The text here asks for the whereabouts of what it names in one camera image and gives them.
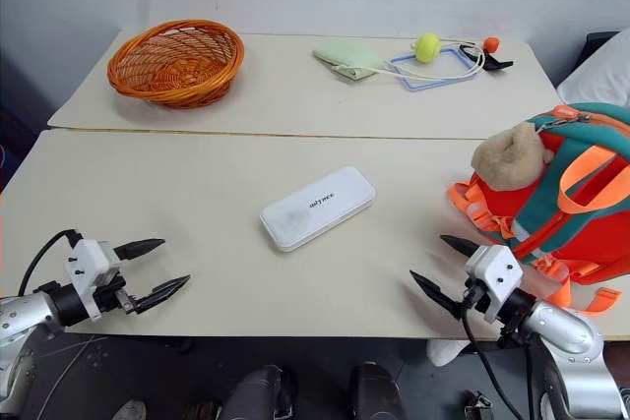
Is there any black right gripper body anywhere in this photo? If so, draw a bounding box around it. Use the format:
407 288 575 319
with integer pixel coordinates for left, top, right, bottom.
462 277 494 315

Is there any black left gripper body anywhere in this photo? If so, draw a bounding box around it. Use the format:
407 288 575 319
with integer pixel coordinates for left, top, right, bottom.
93 275 140 316

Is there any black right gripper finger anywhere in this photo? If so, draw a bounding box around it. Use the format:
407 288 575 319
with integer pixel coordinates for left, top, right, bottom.
439 234 481 260
409 270 465 321

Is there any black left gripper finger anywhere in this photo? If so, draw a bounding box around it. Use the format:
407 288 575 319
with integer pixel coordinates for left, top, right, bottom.
134 273 192 315
113 238 166 261

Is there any orange and teal backpack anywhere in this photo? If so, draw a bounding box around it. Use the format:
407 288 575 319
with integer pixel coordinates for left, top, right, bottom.
446 102 630 318

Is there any white rectangular case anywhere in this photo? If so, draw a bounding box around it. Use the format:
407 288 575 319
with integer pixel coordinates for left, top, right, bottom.
259 165 378 254

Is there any white shoe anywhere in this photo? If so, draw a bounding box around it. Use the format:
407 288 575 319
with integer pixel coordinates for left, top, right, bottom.
425 338 469 368

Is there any beige plush toy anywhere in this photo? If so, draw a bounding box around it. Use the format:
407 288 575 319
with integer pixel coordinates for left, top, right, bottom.
471 122 555 194

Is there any dark rounded shape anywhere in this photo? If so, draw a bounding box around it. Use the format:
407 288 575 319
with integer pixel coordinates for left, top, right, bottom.
348 361 408 420
220 364 296 420

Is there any orange wicker basket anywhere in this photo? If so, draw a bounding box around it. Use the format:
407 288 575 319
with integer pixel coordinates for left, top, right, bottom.
106 19 246 109

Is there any yellow tennis ball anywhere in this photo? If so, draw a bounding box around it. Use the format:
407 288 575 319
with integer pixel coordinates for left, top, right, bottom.
412 32 443 64

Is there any light green folded cloth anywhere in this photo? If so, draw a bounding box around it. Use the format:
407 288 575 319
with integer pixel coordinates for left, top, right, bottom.
312 38 385 81

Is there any black chair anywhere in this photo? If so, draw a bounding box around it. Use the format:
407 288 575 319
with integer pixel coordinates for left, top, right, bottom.
583 30 620 65

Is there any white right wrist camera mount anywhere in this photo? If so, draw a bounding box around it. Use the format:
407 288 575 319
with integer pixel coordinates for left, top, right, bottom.
465 244 525 324

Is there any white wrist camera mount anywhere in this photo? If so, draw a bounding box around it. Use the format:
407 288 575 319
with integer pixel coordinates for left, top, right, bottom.
63 238 122 321
465 244 525 324

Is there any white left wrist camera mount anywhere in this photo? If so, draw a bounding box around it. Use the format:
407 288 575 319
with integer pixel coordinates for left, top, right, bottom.
63 238 122 321

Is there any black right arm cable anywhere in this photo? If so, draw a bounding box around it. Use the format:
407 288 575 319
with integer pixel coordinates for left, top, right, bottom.
460 286 526 420

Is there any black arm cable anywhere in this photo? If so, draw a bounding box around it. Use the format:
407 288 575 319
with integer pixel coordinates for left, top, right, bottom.
460 286 526 420
18 228 83 297

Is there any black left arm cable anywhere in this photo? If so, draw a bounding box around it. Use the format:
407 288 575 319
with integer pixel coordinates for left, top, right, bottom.
18 228 83 297

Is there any blue and white square frame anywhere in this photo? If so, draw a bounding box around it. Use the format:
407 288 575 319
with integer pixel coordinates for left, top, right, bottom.
385 47 479 92

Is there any black curved handle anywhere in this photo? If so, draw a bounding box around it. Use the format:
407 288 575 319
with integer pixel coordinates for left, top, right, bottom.
459 43 515 73

